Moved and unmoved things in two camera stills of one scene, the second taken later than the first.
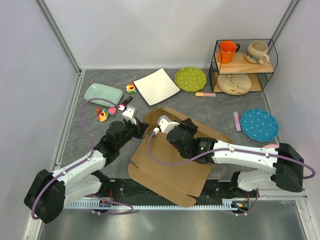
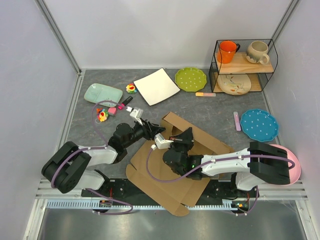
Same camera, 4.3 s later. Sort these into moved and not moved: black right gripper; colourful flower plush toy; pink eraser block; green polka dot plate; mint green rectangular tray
Moved: black right gripper
Not moved: pink eraser block; mint green rectangular tray; colourful flower plush toy; green polka dot plate
